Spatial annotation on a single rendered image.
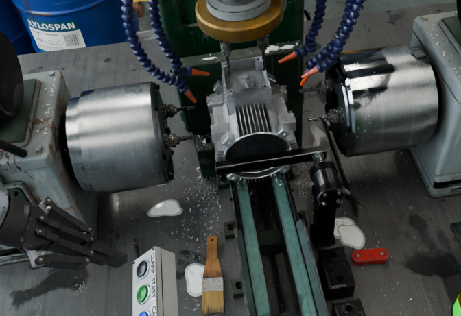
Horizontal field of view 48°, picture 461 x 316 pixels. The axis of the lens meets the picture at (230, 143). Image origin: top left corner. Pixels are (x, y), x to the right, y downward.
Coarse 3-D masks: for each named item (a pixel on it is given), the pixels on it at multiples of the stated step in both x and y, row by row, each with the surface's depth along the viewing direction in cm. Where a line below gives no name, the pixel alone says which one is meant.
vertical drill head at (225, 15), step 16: (208, 0) 104; (224, 0) 101; (240, 0) 101; (256, 0) 102; (272, 0) 106; (208, 16) 104; (224, 16) 102; (240, 16) 101; (256, 16) 102; (272, 16) 102; (208, 32) 104; (224, 32) 101; (240, 32) 101; (256, 32) 101; (224, 48) 107
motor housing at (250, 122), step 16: (224, 112) 123; (240, 112) 119; (256, 112) 116; (272, 112) 120; (240, 128) 116; (256, 128) 115; (272, 128) 116; (240, 144) 132; (256, 144) 133; (272, 144) 130; (288, 144) 118; (240, 176) 124; (256, 176) 126
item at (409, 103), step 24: (384, 48) 120; (408, 48) 119; (336, 72) 120; (360, 72) 115; (384, 72) 114; (408, 72) 114; (432, 72) 115; (336, 96) 123; (360, 96) 113; (384, 96) 113; (408, 96) 113; (432, 96) 114; (312, 120) 121; (336, 120) 119; (360, 120) 114; (384, 120) 114; (408, 120) 115; (432, 120) 117; (336, 144) 128; (360, 144) 117; (384, 144) 119; (408, 144) 120
